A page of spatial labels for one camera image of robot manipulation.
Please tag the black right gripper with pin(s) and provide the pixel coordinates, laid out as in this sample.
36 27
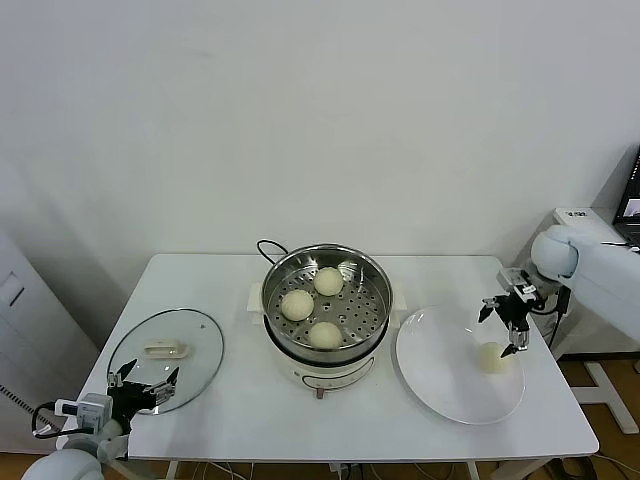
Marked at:
515 310

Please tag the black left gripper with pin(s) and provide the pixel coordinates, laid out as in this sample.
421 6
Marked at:
130 400

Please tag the white steamed baozi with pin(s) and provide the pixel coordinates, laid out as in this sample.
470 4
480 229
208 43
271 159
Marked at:
328 281
492 359
325 335
297 305

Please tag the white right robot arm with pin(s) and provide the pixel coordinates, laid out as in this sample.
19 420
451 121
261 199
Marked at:
600 280

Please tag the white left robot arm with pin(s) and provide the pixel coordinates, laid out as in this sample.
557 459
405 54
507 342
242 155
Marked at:
65 457

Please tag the steel perforated steamer basket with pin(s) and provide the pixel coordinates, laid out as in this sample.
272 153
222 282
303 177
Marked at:
365 300

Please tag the round glass pot lid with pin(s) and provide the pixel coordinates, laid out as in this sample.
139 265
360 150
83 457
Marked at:
195 360

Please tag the black adapter box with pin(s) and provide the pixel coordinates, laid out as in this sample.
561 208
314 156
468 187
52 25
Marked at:
563 302

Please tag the white round plate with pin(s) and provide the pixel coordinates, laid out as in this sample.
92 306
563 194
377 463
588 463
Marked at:
440 360

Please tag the white table leg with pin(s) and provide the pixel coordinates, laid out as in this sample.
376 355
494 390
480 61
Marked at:
472 471
171 471

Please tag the white laptop desk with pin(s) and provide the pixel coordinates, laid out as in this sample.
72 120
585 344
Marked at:
607 395

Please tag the black laptop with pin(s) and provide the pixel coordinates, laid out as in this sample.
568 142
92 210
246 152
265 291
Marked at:
630 200

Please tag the white electric cooker pot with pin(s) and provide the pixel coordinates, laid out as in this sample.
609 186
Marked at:
325 372

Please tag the white power strip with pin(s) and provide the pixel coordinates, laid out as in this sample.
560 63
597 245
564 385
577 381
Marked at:
342 468

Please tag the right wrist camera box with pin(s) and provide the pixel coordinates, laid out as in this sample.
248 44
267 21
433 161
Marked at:
520 285

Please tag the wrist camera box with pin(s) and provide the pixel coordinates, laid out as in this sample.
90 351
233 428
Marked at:
520 285
90 412

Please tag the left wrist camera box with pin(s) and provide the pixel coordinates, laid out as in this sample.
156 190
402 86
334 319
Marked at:
90 412

